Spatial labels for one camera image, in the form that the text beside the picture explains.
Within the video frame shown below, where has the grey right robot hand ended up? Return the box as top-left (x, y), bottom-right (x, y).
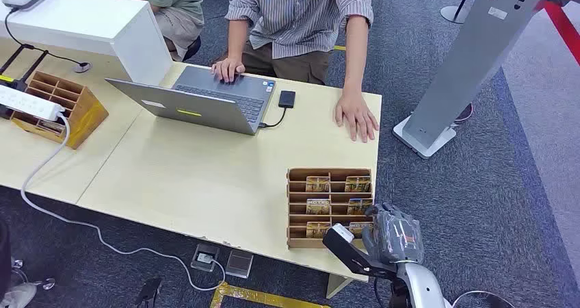
top-left (361, 202), bottom-right (426, 266)

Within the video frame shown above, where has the gold printed hotel card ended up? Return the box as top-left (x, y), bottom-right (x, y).
top-left (347, 198), bottom-right (373, 216)
top-left (348, 222), bottom-right (374, 237)
top-left (306, 222), bottom-right (332, 240)
top-left (306, 176), bottom-right (331, 194)
top-left (306, 198), bottom-right (331, 215)
top-left (345, 175), bottom-right (372, 193)

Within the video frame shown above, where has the wooden slotted card holder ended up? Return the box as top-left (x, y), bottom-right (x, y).
top-left (286, 167), bottom-right (375, 251)

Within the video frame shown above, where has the person's left hand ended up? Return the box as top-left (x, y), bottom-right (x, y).
top-left (334, 92), bottom-right (380, 144)

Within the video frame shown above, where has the person's hand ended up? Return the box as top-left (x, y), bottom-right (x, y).
top-left (334, 92), bottom-right (380, 144)
top-left (211, 57), bottom-right (246, 84)

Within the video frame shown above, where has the person's right hand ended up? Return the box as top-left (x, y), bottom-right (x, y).
top-left (211, 57), bottom-right (246, 84)

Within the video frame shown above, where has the standing person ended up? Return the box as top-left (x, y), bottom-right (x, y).
top-left (211, 0), bottom-right (380, 144)

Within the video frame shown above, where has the seated person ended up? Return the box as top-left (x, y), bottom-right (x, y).
top-left (95, 0), bottom-right (206, 63)

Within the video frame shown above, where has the wooden desk leg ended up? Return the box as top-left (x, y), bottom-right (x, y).
top-left (326, 273), bottom-right (354, 300)

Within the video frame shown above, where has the yellow floor tape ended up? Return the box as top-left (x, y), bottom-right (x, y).
top-left (209, 282), bottom-right (332, 308)

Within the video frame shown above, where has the closed floor socket plate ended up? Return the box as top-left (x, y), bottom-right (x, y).
top-left (225, 249), bottom-right (254, 280)

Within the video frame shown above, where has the black external drive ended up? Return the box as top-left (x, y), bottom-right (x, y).
top-left (277, 90), bottom-right (297, 110)

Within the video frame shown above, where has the open floor socket box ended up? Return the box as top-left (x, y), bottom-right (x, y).
top-left (190, 244), bottom-right (221, 273)

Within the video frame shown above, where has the grey kiosk stand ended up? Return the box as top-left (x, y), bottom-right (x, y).
top-left (392, 0), bottom-right (544, 160)

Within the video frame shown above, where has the grey open laptop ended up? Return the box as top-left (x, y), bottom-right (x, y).
top-left (105, 65), bottom-right (277, 137)

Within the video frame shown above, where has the red barrier belt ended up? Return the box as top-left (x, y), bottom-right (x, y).
top-left (541, 0), bottom-right (580, 66)

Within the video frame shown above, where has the wooden compartment organiser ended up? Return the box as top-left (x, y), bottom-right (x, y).
top-left (10, 70), bottom-right (109, 151)

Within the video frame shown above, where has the white counter block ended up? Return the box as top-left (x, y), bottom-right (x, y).
top-left (0, 0), bottom-right (174, 87)

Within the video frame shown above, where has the white rounded base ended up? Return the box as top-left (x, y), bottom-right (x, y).
top-left (0, 282), bottom-right (38, 308)

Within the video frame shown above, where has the white power strip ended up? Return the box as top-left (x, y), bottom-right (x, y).
top-left (0, 84), bottom-right (66, 123)

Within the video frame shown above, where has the black metal stand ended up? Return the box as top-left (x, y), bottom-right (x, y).
top-left (0, 43), bottom-right (50, 120)

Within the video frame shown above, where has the black wrist camera, pale box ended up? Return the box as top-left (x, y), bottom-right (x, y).
top-left (322, 223), bottom-right (391, 281)

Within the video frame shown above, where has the thin white robot cable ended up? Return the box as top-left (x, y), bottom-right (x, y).
top-left (451, 290), bottom-right (518, 308)

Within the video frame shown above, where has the pink kiosk cable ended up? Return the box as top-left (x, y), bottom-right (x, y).
top-left (453, 103), bottom-right (475, 125)

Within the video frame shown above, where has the black drive cable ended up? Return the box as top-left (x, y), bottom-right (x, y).
top-left (259, 107), bottom-right (289, 129)

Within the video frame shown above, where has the stanchion post with round base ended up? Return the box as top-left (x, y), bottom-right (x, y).
top-left (440, 0), bottom-right (479, 25)

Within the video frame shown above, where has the black floor bracket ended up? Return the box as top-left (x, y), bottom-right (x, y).
top-left (134, 276), bottom-right (164, 308)

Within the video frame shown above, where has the white power cable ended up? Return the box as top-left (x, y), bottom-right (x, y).
top-left (20, 113), bottom-right (226, 292)

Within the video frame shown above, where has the thin black device cable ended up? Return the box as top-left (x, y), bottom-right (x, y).
top-left (3, 7), bottom-right (87, 67)

